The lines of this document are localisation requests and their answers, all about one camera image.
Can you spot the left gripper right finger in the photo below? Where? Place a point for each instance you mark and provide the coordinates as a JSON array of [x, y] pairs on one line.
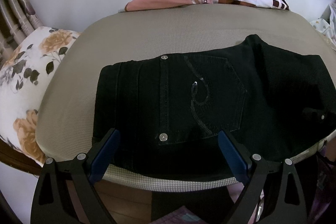
[[272, 190]]

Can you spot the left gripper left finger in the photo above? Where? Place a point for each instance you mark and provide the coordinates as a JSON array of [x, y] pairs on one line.
[[52, 201]]

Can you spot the black pants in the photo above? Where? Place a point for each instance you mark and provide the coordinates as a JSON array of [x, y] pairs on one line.
[[162, 117]]

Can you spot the purple printed cloth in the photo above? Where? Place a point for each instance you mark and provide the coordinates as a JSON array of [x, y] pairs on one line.
[[316, 172]]

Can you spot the floral white pillow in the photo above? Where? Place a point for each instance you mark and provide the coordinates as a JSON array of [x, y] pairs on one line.
[[25, 78]]

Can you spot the white dotted bedding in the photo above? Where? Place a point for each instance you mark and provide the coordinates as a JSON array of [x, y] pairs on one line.
[[325, 25]]

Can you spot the brown wooden bed frame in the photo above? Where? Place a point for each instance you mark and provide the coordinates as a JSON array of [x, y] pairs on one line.
[[125, 204]]

